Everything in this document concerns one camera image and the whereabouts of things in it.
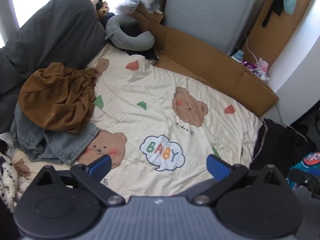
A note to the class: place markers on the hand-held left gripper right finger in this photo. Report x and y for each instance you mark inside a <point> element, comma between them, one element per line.
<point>217,167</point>

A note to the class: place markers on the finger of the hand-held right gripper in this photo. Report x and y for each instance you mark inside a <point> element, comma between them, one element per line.
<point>302,178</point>

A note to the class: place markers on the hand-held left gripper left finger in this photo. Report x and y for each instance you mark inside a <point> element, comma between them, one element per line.
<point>100,165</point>

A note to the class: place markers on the brown printed t-shirt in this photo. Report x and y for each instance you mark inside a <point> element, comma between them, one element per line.
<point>55,100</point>

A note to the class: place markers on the teal printed jersey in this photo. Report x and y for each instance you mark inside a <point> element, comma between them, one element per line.
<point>307,160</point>

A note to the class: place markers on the grey cloth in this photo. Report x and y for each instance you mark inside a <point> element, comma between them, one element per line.
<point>307,210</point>

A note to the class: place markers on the light blue jeans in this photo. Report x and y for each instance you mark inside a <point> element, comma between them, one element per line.
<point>62,145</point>

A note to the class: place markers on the black cloth with patterned trim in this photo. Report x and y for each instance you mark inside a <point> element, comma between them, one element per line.
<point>272,145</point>

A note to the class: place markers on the grey blue sweatshirt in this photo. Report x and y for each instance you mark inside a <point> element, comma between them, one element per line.
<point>27,151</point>

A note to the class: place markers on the cream bear print blanket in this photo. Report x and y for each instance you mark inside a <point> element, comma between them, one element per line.
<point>155,92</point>

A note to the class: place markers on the white black spotted fluffy blanket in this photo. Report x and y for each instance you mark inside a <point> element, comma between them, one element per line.
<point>7,180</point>

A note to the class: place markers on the pink purple refill pack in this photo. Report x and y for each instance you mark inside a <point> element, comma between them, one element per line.
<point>260,67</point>

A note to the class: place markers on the detergent bottle with blue cap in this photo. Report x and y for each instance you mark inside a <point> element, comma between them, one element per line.
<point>238,55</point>

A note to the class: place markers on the large cardboard sheet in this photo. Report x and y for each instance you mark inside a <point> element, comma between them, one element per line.
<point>200,52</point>

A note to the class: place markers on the dark navy cloth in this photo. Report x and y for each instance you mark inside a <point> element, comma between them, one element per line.
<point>147,53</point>

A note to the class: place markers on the grey neck pillow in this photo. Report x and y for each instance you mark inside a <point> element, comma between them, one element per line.
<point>130,38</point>

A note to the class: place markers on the brown wooden door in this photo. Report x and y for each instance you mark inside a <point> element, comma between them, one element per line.
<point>275,42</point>

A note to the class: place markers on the dark grey pillow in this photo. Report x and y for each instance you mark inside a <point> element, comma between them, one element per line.
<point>50,30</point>

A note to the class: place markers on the small teddy bear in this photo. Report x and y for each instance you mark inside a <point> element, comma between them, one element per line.
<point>103,10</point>

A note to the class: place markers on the grey appliance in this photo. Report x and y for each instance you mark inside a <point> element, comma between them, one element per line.
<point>207,12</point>

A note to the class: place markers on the black hanging garment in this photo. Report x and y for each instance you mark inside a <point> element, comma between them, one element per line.
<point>276,5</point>

